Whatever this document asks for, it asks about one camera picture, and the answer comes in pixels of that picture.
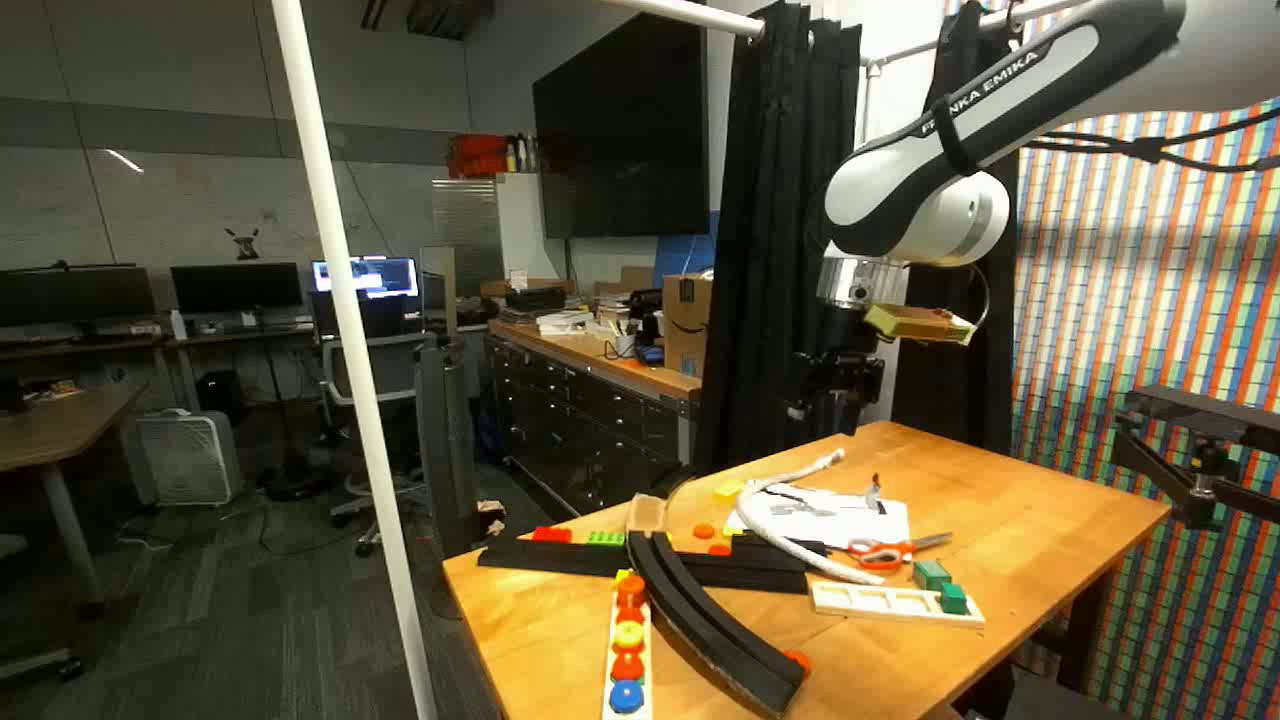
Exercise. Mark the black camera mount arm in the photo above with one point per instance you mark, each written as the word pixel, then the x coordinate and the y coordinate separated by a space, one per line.
pixel 1210 476

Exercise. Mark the curved black track piece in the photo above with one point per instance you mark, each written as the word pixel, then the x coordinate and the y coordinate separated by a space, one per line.
pixel 752 671

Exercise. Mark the wooden side desk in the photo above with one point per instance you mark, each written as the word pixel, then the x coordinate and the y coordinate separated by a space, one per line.
pixel 53 435

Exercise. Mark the white box fan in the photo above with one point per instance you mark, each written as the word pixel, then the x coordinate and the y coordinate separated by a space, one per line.
pixel 182 459

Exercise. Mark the orange disc by track end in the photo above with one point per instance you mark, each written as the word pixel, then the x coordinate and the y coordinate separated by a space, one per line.
pixel 797 658

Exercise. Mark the wrist camera with yellow tape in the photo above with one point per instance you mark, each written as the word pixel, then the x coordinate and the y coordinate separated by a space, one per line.
pixel 927 325

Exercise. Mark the black wall television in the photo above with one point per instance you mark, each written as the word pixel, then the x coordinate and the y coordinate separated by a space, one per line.
pixel 622 134

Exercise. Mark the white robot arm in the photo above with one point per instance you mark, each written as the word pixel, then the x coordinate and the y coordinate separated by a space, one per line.
pixel 932 196

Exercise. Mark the wooden ring stacker board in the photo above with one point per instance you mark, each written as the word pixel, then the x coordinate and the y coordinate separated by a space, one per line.
pixel 629 654

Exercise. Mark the dark drawer workbench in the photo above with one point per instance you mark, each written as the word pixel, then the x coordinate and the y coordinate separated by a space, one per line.
pixel 588 429

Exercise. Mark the white vertical pole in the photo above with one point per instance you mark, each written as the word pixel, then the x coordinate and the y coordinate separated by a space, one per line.
pixel 334 242

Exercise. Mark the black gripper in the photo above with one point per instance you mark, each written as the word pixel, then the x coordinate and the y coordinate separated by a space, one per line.
pixel 833 374

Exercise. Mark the straight black track piece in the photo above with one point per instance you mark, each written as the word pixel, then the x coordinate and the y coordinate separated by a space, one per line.
pixel 751 561

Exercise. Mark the orange handled scissors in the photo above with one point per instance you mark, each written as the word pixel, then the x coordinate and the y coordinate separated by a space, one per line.
pixel 884 559

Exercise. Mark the green blocks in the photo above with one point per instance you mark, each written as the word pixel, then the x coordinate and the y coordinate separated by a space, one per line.
pixel 936 577

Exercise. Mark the black curtain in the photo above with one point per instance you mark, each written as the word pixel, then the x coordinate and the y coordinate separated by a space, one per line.
pixel 790 124

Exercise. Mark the white wooden tray frame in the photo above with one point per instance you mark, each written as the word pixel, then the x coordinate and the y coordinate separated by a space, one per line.
pixel 889 601

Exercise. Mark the lit computer monitor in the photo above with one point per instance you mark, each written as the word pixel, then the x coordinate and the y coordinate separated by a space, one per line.
pixel 386 277

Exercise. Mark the cardboard box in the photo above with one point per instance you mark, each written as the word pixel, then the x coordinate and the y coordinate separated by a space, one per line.
pixel 687 321

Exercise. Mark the white printed paper sheet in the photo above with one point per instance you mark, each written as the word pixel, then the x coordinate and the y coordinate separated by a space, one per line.
pixel 829 518

